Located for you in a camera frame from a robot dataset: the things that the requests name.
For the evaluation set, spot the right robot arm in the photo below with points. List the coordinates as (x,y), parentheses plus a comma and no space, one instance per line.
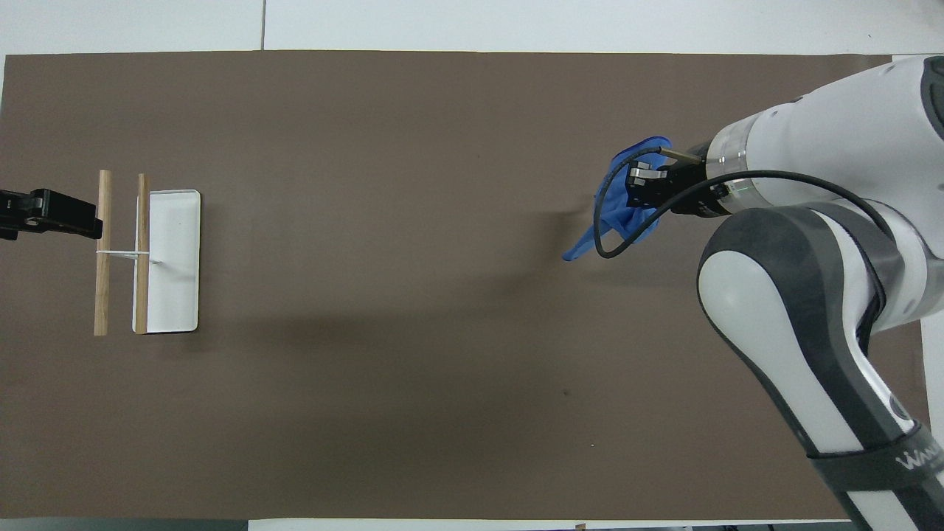
(811,125)

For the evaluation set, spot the blue towel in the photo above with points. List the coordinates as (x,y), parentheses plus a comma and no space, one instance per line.
(621,221)

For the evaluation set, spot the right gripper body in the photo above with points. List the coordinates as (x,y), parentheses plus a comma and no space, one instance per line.
(693,188)

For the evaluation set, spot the white and wood towel rack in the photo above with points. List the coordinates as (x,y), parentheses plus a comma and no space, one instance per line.
(174,258)

